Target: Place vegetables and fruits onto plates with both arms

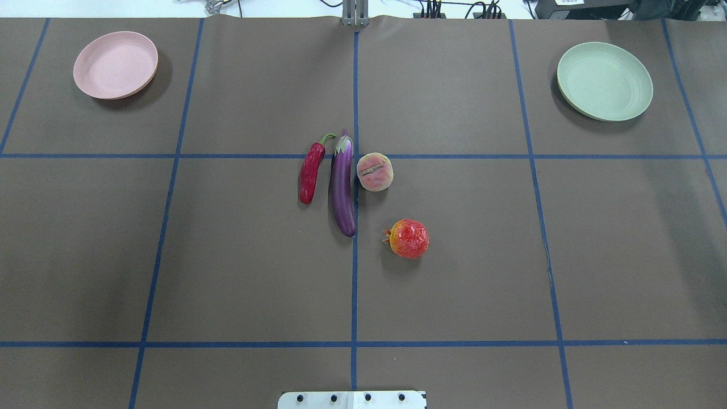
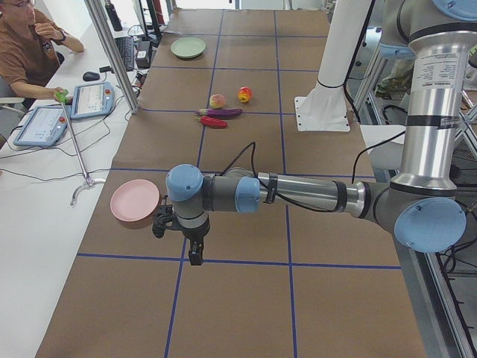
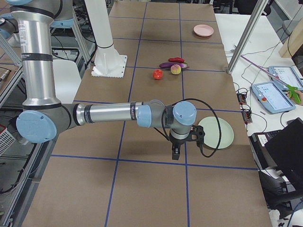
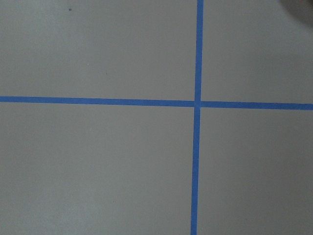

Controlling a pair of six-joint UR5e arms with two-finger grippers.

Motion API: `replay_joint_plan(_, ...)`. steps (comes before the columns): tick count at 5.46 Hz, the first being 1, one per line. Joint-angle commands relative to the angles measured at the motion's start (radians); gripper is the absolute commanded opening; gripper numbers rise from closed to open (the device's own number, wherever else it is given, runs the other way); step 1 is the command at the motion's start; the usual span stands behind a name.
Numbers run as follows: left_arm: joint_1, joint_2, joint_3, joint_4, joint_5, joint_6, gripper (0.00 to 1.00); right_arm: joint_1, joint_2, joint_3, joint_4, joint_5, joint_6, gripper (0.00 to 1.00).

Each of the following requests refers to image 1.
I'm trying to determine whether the purple eggplant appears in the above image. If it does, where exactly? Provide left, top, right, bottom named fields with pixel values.
left=330, top=129, right=357, bottom=237

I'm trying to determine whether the peach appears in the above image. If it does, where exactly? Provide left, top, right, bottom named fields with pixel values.
left=356, top=152, right=393, bottom=192

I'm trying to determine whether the red pomegranate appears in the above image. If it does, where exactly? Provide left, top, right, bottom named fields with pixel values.
left=383, top=218, right=431, bottom=259

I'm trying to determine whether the red chili pepper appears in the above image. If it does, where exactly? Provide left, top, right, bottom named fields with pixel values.
left=298, top=133, right=337, bottom=205

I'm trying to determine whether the green plate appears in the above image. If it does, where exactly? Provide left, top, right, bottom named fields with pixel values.
left=556, top=41, right=654, bottom=122

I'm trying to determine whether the pink plate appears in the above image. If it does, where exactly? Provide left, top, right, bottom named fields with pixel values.
left=73, top=31, right=159, bottom=100

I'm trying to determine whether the aluminium camera post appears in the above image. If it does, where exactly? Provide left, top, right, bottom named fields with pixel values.
left=341, top=0, right=370, bottom=27

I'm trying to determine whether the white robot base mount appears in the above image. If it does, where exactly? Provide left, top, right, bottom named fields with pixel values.
left=277, top=390, right=428, bottom=408

